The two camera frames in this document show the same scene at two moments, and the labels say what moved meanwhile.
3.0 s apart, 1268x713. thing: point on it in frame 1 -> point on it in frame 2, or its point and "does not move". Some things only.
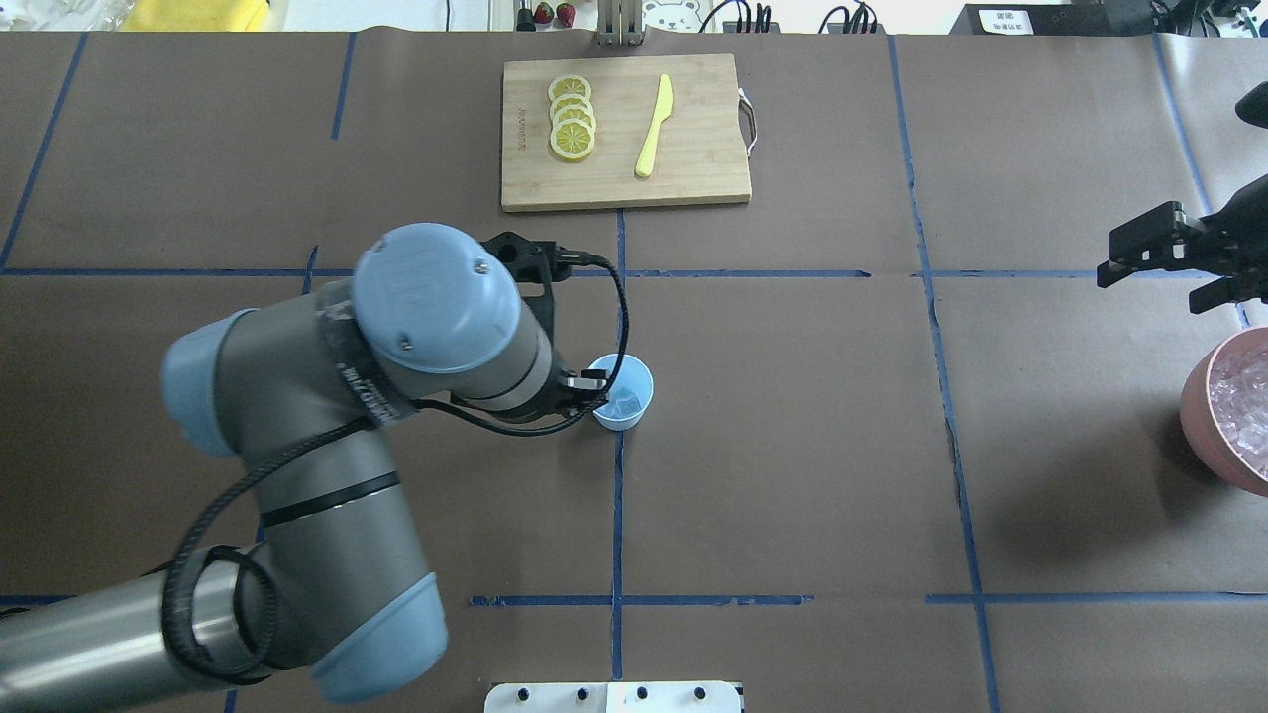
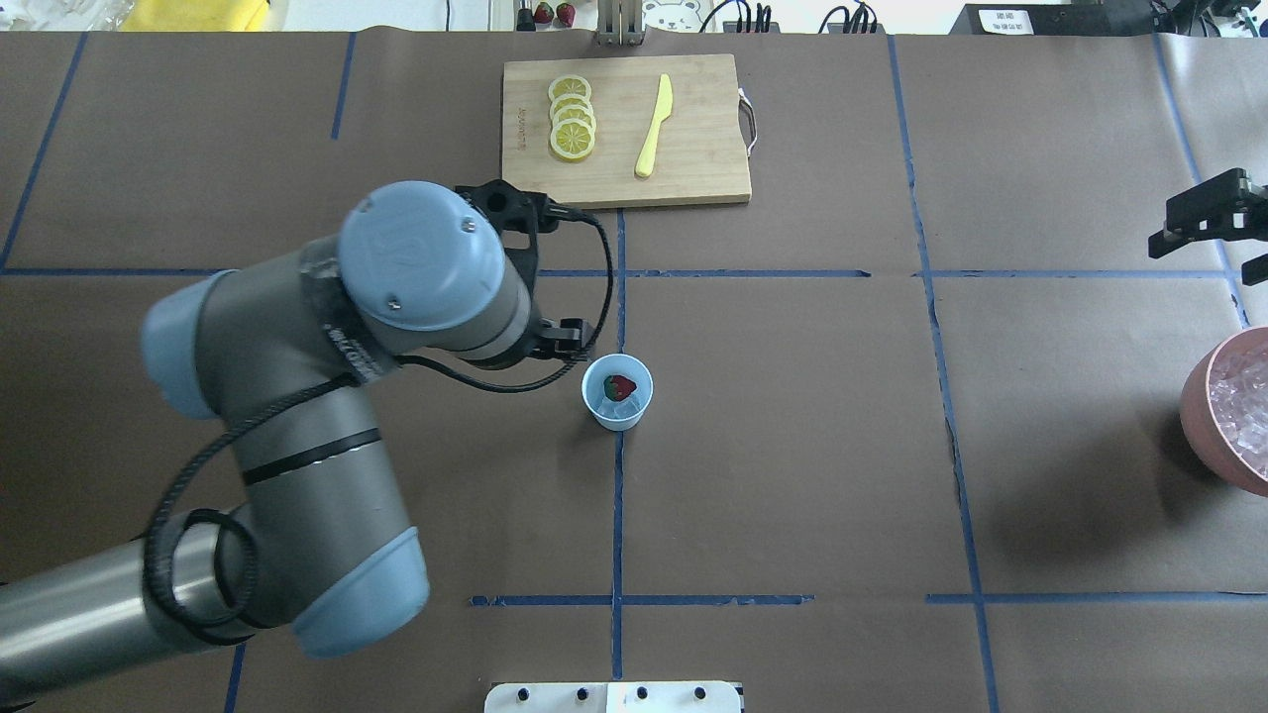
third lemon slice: (570, 99) does not move
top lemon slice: (572, 139) does not move
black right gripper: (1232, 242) -> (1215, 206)
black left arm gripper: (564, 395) -> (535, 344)
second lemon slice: (567, 112) does not move
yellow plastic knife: (663, 111) does not move
